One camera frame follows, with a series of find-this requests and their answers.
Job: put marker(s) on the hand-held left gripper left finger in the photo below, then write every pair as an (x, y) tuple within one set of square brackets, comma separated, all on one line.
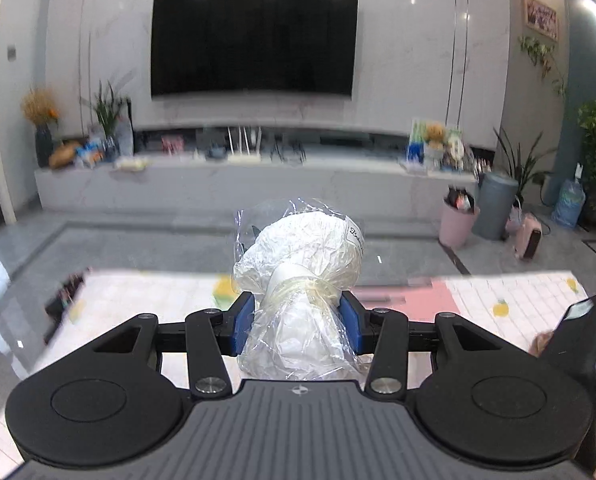
[(243, 322)]

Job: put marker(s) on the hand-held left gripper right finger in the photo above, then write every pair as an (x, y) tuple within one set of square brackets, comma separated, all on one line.
[(350, 322)]

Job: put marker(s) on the white cloth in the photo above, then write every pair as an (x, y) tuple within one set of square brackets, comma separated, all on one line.
[(303, 250)]

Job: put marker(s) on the brown plush toy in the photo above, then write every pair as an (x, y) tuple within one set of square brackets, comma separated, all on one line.
[(542, 342)]

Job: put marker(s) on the checked lemon print bed sheet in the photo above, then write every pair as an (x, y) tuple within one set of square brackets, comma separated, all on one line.
[(478, 330)]

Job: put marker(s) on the pink small heater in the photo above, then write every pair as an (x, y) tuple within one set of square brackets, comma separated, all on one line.
[(528, 237)]

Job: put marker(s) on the blue water jug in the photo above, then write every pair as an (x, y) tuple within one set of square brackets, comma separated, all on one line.
[(569, 205)]

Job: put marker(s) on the white marble television cabinet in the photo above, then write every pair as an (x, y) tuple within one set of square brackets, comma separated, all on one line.
[(278, 185)]

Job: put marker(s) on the pink trash bin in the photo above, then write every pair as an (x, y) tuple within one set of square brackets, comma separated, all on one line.
[(457, 225)]

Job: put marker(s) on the grey trash can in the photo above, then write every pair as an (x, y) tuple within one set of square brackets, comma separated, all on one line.
[(495, 207)]

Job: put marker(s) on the white router with antennas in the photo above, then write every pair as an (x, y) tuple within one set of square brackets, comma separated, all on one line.
[(243, 155)]

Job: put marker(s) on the long-leaf potted plant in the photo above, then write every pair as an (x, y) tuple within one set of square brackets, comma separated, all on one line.
[(520, 160)]

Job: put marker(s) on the small pink box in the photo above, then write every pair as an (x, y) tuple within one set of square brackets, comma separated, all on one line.
[(172, 144)]

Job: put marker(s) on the teddy bear gift bouquet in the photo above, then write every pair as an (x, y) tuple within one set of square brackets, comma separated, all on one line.
[(435, 142)]

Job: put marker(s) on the blue snack packets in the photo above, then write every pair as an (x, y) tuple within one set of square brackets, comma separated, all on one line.
[(90, 152)]

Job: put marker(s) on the brown round plush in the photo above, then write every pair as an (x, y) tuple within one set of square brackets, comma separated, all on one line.
[(64, 156)]

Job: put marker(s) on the green plant in glass vase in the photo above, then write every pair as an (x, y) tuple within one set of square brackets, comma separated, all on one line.
[(108, 115)]

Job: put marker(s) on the dark vase with dried flowers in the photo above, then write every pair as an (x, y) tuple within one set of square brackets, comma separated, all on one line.
[(43, 140)]

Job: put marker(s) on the hanging green vine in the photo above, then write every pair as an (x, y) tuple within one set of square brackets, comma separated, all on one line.
[(540, 55)]

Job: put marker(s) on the black wall television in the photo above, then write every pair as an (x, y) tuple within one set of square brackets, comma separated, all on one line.
[(253, 40)]

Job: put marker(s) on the framed wall picture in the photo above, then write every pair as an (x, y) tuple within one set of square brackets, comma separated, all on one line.
[(540, 17)]

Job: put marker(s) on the grey wall switch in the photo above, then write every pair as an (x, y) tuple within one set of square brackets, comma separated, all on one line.
[(12, 53)]

